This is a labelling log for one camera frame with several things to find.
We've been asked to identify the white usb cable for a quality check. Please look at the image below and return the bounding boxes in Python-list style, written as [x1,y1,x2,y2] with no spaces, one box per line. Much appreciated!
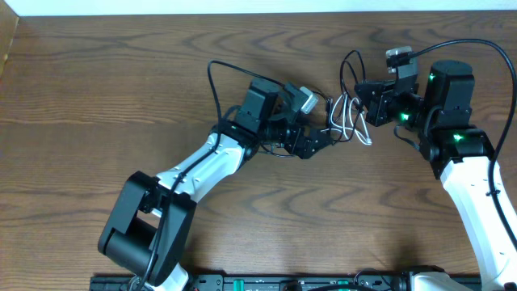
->
[321,92,373,146]

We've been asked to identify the black usb cable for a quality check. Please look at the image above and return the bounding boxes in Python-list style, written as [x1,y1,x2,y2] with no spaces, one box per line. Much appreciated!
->
[321,49,368,143]

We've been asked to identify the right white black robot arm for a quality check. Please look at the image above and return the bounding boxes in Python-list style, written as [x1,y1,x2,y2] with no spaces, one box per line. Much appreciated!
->
[355,60,516,290]

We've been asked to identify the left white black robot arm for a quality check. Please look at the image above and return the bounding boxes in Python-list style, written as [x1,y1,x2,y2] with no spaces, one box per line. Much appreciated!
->
[98,78,331,290]

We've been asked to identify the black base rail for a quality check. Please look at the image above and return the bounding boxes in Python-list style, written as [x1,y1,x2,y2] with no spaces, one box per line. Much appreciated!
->
[89,273,410,291]

